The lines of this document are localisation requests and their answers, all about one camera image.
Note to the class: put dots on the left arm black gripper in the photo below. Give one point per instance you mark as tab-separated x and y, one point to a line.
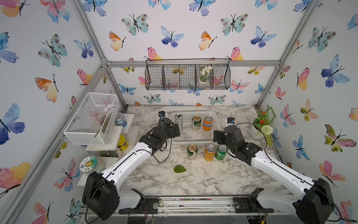
172	133

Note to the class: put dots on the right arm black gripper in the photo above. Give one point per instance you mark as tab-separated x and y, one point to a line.
222	134

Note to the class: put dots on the silver tall drink can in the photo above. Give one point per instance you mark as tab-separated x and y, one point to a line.
179	120

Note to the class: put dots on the green drink can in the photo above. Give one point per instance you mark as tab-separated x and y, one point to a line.
221	152

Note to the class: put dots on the orange juice can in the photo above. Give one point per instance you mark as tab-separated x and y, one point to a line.
209	152

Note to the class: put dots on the orange Fanta can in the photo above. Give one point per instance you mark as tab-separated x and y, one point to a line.
207	123

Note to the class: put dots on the green white beer can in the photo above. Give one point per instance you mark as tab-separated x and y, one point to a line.
196	123
192	151

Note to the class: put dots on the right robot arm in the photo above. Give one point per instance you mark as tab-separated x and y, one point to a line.
310	200

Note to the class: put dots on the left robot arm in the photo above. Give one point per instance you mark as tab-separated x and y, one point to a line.
103	194

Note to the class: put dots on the white plastic perforated basket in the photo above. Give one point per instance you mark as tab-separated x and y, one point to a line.
190	136

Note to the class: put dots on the potted artificial plant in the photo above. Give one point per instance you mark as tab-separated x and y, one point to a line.
262	126

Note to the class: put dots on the green leaf piece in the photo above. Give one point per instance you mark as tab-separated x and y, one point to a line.
179	169

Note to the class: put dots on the yellow canister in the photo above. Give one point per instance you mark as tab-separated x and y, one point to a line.
122	143

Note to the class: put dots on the white stepped shelf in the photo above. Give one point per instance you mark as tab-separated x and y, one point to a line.
130	132

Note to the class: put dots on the blue cup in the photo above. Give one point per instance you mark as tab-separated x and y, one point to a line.
120	120

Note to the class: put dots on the white flower vase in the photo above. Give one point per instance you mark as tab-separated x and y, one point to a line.
205	73

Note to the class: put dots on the white mesh box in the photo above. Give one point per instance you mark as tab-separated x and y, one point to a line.
93	120

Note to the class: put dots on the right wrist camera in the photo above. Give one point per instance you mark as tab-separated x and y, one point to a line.
230	121

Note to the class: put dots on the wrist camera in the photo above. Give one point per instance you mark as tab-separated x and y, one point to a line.
230	121
162	114

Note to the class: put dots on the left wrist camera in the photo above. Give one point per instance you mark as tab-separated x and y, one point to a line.
162	114

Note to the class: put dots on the black wire wall basket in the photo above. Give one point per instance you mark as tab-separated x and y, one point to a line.
183	74

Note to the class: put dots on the metal base rail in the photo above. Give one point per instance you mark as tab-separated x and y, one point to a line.
181	205

